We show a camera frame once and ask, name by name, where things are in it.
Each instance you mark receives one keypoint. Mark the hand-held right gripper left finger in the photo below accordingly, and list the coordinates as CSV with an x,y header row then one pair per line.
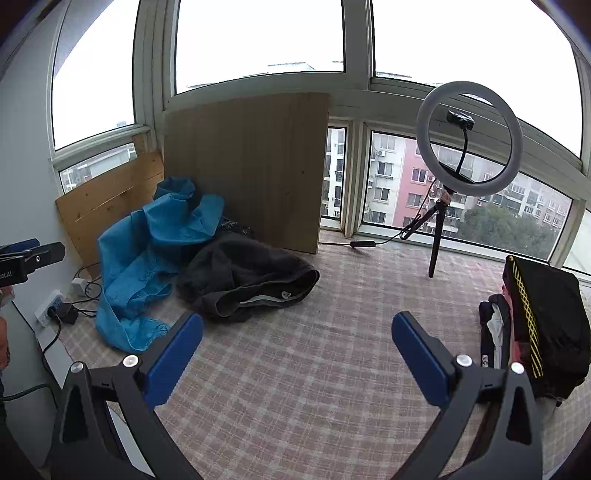
x,y
178,350

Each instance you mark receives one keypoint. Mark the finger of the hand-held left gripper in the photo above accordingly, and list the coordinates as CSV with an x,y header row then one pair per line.
x,y
18,245
44,257

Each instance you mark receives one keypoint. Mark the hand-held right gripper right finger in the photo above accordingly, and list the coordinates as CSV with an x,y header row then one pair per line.
x,y
418,350

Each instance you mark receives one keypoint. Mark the dark grey t-shirt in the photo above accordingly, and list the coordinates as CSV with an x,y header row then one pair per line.
x,y
240,272

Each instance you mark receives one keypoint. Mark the stack of folded clothes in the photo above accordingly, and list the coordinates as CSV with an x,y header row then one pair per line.
x,y
549,323

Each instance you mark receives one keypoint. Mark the person's left hand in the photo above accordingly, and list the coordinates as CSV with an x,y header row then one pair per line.
x,y
3,344

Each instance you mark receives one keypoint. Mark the white charger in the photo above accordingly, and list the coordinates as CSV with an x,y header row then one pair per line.
x,y
80,286

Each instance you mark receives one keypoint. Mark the white power strip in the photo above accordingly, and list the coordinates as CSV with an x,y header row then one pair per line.
x,y
44,314

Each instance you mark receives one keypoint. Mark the black power adapter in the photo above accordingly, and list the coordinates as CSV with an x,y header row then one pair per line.
x,y
67,314

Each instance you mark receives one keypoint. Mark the pine wood board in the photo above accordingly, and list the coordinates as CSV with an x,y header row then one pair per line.
x,y
106,203

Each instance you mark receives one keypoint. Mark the blue work coat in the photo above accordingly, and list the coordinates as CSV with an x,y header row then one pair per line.
x,y
134,267

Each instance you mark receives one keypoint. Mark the pink checked blanket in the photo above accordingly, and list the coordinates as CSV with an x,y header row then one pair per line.
x,y
300,369

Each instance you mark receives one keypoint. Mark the apartment buildings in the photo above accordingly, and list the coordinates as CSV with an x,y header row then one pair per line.
x,y
406,184

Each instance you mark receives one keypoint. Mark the large plywood board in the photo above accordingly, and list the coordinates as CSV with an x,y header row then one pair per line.
x,y
244,170

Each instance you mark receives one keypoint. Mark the black phone holder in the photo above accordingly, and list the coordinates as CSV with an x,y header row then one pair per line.
x,y
460,119

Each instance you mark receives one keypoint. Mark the white framed window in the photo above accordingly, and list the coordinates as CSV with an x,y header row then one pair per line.
x,y
358,55

